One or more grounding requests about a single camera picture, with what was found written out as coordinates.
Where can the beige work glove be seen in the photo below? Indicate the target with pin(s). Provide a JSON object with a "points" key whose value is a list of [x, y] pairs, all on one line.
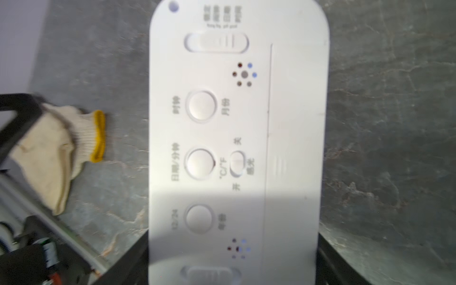
{"points": [[55, 149]]}

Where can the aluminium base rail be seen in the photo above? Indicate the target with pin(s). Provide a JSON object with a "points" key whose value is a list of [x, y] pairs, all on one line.
{"points": [[22, 205]]}

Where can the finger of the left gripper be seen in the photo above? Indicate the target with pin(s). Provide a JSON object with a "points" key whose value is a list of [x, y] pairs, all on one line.
{"points": [[27, 112]]}

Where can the white digital alarm clock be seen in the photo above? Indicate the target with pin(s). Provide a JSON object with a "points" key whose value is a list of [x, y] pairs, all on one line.
{"points": [[237, 106]]}

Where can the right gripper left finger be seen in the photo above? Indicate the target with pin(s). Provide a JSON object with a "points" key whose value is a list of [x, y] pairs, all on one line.
{"points": [[131, 268]]}

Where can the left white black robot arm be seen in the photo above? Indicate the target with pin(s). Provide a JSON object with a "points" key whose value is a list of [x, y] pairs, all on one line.
{"points": [[39, 260]]}

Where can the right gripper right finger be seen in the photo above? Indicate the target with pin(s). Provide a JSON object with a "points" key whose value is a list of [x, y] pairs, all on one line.
{"points": [[333, 269]]}

